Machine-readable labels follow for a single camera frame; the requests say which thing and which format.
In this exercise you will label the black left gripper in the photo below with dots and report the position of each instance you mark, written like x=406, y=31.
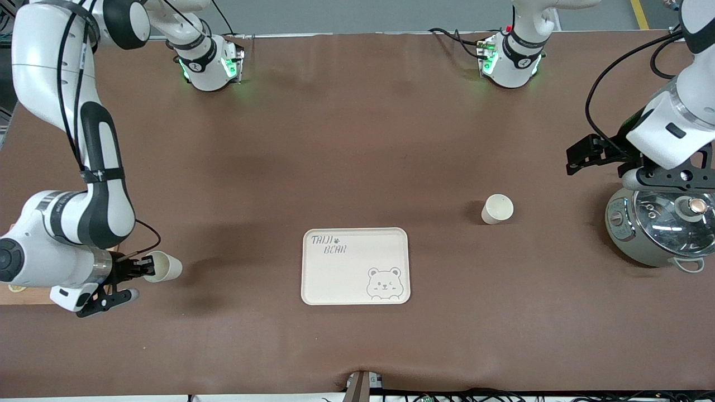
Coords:
x=616, y=151

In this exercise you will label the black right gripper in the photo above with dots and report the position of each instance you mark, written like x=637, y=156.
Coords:
x=121, y=267

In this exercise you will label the white IKEA cup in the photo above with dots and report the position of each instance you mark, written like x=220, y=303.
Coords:
x=167, y=268
x=497, y=209

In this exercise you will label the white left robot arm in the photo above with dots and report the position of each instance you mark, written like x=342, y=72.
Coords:
x=670, y=134

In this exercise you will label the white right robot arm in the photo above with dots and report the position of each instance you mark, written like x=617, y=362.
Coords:
x=39, y=56

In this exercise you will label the grey-green electric pot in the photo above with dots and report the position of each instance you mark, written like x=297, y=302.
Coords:
x=625, y=234

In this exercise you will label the glass pot lid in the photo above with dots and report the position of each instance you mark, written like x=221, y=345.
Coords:
x=665, y=215

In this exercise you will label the wooden cutting board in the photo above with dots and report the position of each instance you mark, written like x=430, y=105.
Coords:
x=28, y=298

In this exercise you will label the lemon slice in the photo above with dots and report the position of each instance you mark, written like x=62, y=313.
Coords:
x=18, y=288

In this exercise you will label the cream bear print tray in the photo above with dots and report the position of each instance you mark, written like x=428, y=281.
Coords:
x=352, y=279

